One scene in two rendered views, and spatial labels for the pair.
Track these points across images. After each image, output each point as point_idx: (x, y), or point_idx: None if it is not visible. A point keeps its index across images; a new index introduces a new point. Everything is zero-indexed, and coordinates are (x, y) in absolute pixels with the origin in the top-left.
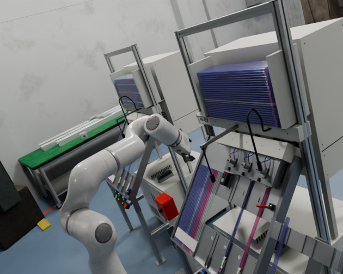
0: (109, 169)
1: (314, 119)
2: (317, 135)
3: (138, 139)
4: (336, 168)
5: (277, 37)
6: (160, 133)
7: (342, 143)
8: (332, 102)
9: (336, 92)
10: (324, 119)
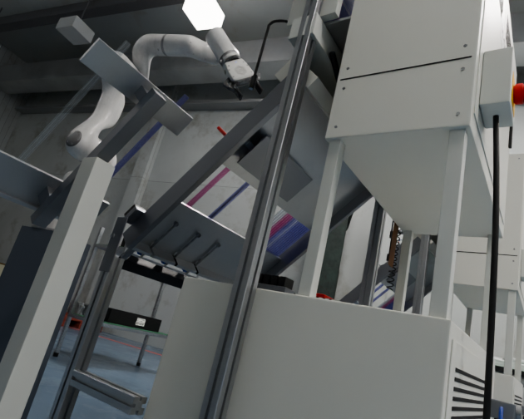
0: (155, 39)
1: (348, 27)
2: (343, 51)
3: (189, 35)
4: (363, 124)
5: None
6: (208, 38)
7: (403, 81)
8: (405, 3)
9: None
10: (372, 28)
